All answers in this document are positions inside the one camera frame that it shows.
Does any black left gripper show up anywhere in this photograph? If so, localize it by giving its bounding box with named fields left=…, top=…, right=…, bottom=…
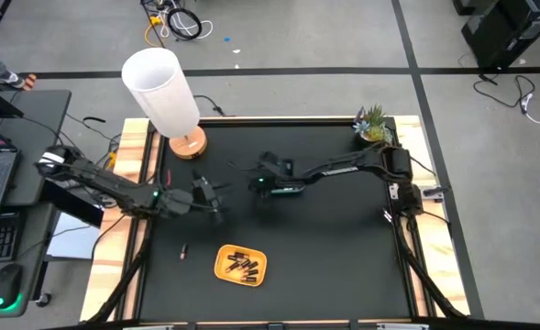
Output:
left=161, top=176, right=233, bottom=226

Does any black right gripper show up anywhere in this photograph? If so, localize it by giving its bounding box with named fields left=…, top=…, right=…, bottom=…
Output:
left=226, top=150, right=307, bottom=198

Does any yellow plastic bin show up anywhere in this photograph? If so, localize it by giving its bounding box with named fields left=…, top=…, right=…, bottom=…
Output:
left=213, top=243, right=269, bottom=289

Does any white shade table lamp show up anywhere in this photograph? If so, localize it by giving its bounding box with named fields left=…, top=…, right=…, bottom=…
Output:
left=120, top=46, right=209, bottom=161

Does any potted succulent plant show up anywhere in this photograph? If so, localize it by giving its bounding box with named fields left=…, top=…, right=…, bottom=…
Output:
left=351, top=103, right=394, bottom=145

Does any black control box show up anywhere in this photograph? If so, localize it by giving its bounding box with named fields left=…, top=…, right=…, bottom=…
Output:
left=39, top=176, right=106, bottom=229

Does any white board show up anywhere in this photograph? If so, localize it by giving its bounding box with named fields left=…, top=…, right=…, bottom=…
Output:
left=45, top=211, right=102, bottom=261

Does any black side desk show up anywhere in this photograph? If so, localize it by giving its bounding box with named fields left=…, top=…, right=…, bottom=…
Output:
left=0, top=89, right=72, bottom=320

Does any black mouse green light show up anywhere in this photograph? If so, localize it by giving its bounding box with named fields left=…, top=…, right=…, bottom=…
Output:
left=0, top=262, right=24, bottom=311

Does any black computer tower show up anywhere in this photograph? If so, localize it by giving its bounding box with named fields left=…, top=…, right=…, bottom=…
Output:
left=452, top=0, right=540, bottom=71

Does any black lamp cable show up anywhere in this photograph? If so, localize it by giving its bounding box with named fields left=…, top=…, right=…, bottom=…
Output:
left=193, top=93, right=227, bottom=117

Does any wooden table frame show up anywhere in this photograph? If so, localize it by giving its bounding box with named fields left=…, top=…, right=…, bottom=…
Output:
left=79, top=114, right=472, bottom=325

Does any black frame leg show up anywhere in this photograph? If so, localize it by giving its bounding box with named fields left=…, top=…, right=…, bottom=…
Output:
left=382, top=208, right=468, bottom=321
left=87, top=218, right=154, bottom=325

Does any white floor cable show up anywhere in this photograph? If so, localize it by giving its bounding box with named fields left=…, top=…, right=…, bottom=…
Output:
left=158, top=13, right=215, bottom=41

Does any black coiled floor cable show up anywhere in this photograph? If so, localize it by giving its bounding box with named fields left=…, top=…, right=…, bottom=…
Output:
left=165, top=6, right=204, bottom=42

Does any yellow floor cable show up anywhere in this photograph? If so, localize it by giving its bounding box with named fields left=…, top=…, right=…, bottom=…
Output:
left=142, top=13, right=166, bottom=49

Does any black frame rail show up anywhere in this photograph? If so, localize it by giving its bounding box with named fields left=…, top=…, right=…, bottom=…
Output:
left=39, top=315, right=540, bottom=330

